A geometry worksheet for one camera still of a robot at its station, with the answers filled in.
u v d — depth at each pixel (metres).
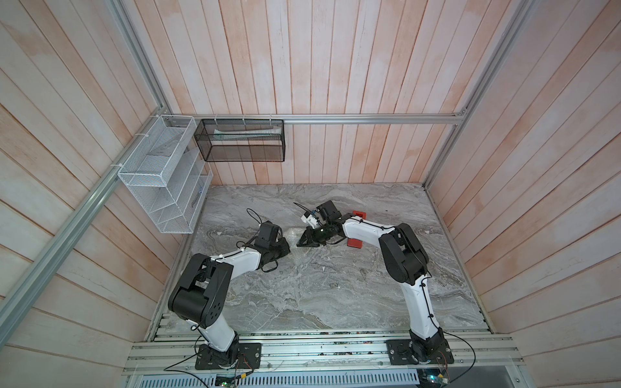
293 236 0.94
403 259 0.57
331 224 0.82
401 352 0.73
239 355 0.73
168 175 0.72
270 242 0.75
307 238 0.90
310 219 0.93
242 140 1.04
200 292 0.46
